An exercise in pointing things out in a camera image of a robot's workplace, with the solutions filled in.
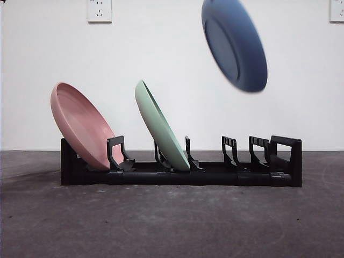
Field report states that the pink plate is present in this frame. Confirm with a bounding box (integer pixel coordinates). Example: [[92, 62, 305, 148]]
[[50, 82, 119, 171]]

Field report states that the blue plate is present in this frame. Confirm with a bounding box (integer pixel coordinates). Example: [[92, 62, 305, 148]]
[[201, 0, 268, 94]]

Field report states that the green plate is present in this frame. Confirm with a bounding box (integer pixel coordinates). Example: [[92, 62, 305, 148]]
[[134, 80, 191, 171]]

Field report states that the black dish rack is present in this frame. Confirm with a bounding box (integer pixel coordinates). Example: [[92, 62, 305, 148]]
[[60, 135, 302, 188]]

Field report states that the white wall socket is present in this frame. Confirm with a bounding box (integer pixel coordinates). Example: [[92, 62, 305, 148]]
[[329, 0, 344, 24], [87, 0, 112, 24]]

